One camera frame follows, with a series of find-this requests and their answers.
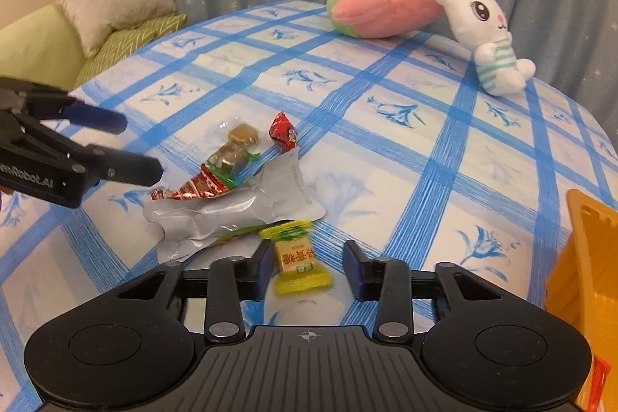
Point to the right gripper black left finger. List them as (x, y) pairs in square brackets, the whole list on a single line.
[(232, 281)]

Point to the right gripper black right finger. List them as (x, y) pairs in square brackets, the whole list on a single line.
[(387, 281)]

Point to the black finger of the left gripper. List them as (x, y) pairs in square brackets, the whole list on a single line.
[(95, 118), (115, 165)]

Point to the yellow candy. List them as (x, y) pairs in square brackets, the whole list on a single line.
[(299, 269)]

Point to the red foil snack packet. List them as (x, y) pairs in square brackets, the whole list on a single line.
[(204, 184)]

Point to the silver foil snack pouch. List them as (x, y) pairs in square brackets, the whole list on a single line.
[(277, 192)]

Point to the green red clear snack pack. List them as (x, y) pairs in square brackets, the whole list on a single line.
[(228, 161)]

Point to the green patterned cushion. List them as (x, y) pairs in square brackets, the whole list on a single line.
[(123, 43)]

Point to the light green sofa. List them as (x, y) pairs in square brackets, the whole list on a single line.
[(42, 47)]

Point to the blue checked tablecloth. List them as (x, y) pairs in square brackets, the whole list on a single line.
[(411, 159)]

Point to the brown candy in clear wrapper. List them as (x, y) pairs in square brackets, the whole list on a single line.
[(239, 132)]

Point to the small red wrapped candy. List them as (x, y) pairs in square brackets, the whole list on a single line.
[(282, 133)]

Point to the orange plastic basket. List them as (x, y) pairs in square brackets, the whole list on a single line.
[(582, 290)]

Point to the white bunny plush toy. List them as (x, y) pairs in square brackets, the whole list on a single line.
[(481, 27)]

